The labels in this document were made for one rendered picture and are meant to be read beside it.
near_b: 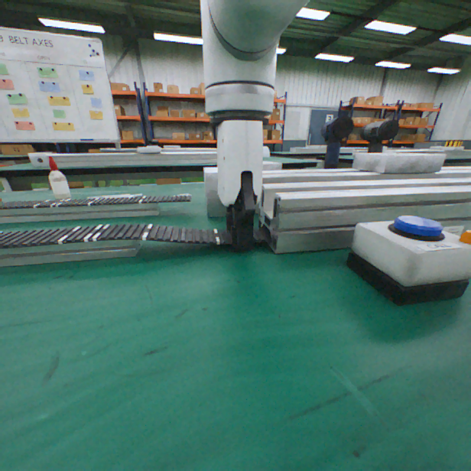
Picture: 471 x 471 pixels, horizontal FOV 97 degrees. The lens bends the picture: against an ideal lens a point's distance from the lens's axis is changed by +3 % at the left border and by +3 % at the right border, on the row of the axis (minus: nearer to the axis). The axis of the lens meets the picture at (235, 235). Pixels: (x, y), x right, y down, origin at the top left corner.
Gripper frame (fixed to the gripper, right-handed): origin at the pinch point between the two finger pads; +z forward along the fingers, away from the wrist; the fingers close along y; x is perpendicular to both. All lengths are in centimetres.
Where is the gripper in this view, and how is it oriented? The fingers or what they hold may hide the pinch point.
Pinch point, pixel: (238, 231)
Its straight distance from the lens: 32.8
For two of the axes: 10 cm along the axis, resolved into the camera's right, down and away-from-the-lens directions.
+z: 0.0, 9.2, 4.0
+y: 1.7, 3.9, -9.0
